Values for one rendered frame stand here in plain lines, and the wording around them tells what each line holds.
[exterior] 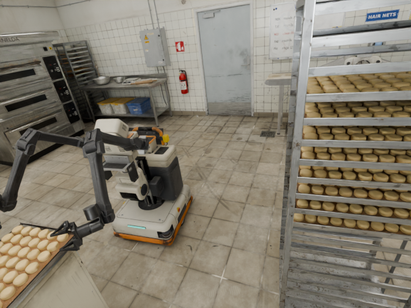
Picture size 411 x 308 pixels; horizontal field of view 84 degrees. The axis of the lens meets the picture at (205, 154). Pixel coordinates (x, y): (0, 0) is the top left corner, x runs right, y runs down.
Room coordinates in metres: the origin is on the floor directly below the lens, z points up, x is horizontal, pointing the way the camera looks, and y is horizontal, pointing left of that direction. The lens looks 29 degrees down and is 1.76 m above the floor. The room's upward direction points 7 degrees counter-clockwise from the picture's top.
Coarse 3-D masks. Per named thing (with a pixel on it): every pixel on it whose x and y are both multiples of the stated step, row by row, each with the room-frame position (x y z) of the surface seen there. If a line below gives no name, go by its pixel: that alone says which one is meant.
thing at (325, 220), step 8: (296, 216) 0.82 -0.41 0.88; (304, 216) 0.84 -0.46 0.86; (312, 216) 0.81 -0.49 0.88; (320, 216) 0.80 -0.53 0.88; (320, 224) 0.77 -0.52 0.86; (328, 224) 0.77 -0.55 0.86; (336, 224) 0.75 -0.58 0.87; (344, 224) 0.75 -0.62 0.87; (352, 224) 0.73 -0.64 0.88; (360, 224) 0.73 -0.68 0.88; (368, 224) 0.72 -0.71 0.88; (376, 224) 0.72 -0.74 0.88; (384, 224) 0.73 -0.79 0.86; (392, 224) 0.70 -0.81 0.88; (400, 224) 0.71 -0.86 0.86; (392, 232) 0.68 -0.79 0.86; (400, 232) 0.67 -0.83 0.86; (408, 232) 0.66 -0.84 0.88
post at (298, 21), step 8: (296, 24) 1.19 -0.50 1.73; (296, 40) 1.19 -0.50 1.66; (296, 48) 1.19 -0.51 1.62; (296, 64) 1.19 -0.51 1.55; (296, 80) 1.19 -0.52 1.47; (296, 88) 1.19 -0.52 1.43; (288, 120) 1.20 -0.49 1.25; (288, 128) 1.19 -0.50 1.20; (288, 144) 1.19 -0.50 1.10; (288, 160) 1.19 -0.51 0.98; (288, 168) 1.19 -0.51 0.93; (280, 248) 1.19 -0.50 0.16
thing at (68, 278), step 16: (64, 256) 0.81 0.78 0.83; (48, 272) 0.72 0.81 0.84; (64, 272) 0.77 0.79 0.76; (80, 272) 0.83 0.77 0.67; (32, 288) 0.64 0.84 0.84; (48, 288) 0.68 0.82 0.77; (64, 288) 0.73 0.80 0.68; (80, 288) 0.79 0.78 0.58; (96, 288) 0.86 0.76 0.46; (32, 304) 0.61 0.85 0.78; (48, 304) 0.65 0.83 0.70; (64, 304) 0.69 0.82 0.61; (80, 304) 0.75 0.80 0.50; (96, 304) 0.81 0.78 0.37
